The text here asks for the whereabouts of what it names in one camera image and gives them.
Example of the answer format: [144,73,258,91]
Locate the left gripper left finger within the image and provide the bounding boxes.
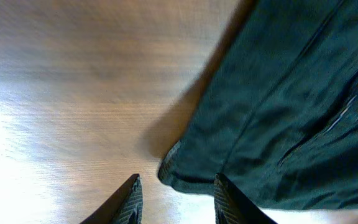
[81,174,143,224]

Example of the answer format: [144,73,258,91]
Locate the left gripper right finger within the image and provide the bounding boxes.
[214,173,277,224]

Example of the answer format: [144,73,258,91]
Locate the black shorts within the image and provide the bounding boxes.
[158,0,358,210]

